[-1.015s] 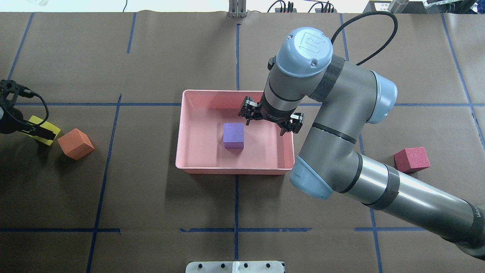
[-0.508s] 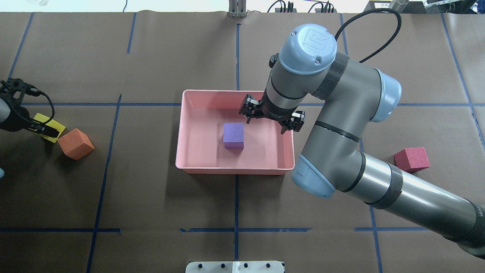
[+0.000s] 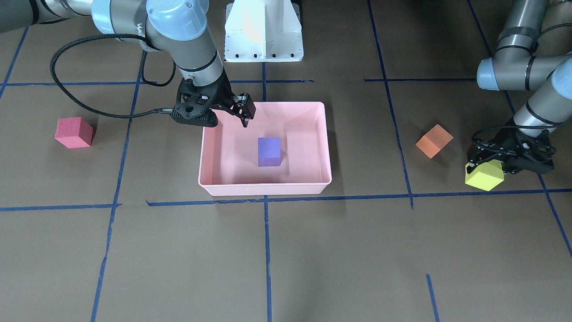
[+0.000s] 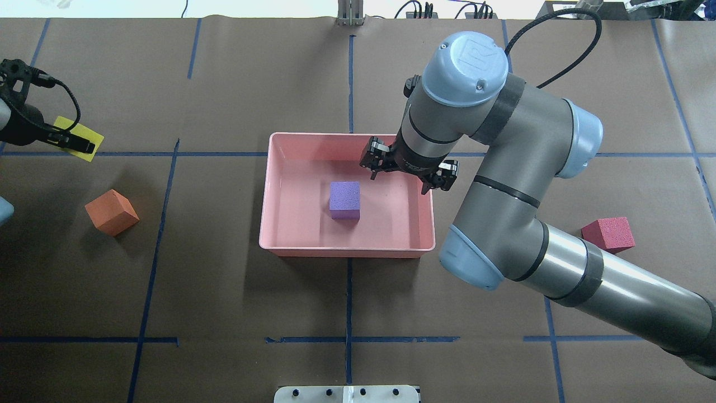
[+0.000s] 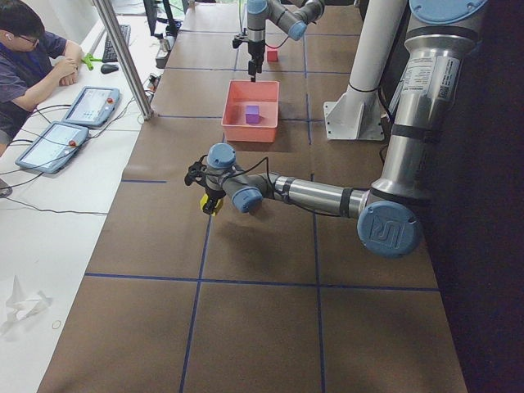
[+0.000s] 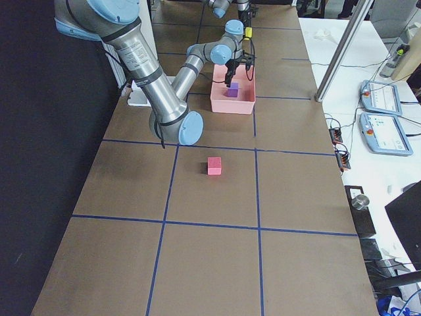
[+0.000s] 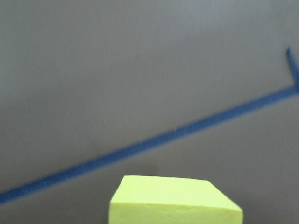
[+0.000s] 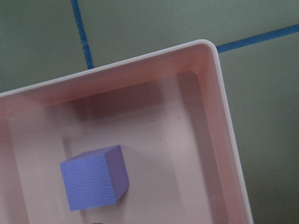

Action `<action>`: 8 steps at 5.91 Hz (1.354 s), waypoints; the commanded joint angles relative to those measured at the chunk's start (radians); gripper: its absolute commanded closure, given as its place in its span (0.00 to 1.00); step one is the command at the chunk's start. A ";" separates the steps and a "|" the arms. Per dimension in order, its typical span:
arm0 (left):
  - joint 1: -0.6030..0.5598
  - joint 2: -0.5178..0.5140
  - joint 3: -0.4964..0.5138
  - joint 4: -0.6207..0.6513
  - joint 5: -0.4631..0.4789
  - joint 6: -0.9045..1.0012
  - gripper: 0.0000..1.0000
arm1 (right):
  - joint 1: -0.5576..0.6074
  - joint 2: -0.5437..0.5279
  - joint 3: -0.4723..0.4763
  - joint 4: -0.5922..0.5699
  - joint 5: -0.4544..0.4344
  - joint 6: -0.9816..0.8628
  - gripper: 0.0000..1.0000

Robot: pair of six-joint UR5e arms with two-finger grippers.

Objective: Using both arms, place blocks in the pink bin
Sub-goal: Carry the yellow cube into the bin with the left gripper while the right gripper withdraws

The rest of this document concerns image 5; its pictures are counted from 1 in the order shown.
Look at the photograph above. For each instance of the pink plastic bin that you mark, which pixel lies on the pink plastic bin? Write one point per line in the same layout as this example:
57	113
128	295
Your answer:
242	93

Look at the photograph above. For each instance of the yellow foam cube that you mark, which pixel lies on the yellow foam cube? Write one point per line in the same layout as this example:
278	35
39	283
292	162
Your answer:
201	206

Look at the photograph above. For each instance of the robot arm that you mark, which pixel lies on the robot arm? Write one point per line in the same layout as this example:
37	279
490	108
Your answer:
439	35
292	23

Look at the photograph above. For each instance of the lower teach pendant tablet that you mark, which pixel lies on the lower teach pendant tablet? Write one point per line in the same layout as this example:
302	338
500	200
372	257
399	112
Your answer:
53	149

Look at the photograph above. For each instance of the red foam cube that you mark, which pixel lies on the red foam cube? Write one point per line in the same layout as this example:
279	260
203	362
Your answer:
272	54

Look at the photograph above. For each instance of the teach pendant tablet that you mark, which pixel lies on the teach pendant tablet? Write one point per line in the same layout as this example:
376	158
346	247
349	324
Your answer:
93	106
53	149

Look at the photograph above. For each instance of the green plastic tool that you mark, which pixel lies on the green plastic tool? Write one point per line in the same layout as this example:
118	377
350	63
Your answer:
89	59

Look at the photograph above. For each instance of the upper teach pendant tablet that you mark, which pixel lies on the upper teach pendant tablet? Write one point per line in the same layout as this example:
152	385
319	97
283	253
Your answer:
93	106

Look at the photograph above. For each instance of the white mast base plate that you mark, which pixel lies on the white mast base plate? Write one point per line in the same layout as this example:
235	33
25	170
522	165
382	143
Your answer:
354	116

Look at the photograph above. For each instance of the crumpled white paper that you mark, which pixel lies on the crumpled white paper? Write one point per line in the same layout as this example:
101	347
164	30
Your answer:
17	305

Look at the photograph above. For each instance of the purple foam cube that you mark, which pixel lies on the purple foam cube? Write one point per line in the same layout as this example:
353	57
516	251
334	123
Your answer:
252	114

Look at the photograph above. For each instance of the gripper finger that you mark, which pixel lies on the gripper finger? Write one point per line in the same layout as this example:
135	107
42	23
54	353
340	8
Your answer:
207	205
217	206
251	68
258	67

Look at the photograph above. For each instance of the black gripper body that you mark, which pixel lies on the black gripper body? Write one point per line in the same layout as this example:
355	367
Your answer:
211	196
255	51

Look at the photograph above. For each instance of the black computer mouse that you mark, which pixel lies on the black computer mouse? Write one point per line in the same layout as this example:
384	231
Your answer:
108	68

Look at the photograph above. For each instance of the seated person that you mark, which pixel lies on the seated person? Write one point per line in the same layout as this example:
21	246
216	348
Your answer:
34	62

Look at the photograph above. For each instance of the aluminium frame post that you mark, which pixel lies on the aluminium frame post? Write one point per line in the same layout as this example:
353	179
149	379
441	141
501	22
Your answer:
106	12

